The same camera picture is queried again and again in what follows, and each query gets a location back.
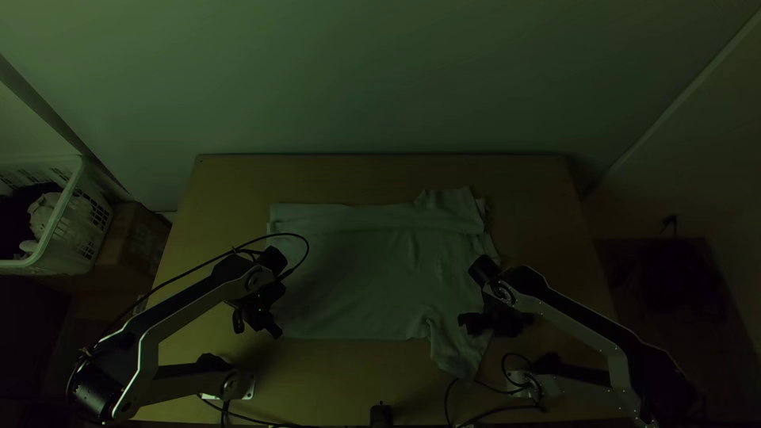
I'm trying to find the brown cardboard box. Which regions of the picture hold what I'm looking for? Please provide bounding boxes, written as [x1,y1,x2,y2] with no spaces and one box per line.
[94,201,174,277]

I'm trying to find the white t-shirt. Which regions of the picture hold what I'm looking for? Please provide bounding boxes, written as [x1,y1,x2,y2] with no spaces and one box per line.
[266,186,503,382]

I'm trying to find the heap of clothes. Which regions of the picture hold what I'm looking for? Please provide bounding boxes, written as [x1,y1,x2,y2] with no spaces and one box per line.
[0,182,64,261]

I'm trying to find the white laundry basket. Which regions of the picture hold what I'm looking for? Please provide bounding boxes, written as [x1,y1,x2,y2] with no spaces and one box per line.
[0,155,115,277]

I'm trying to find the black cable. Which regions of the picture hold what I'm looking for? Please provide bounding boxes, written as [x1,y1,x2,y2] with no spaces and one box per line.
[94,232,311,353]
[442,352,549,428]
[197,394,313,428]

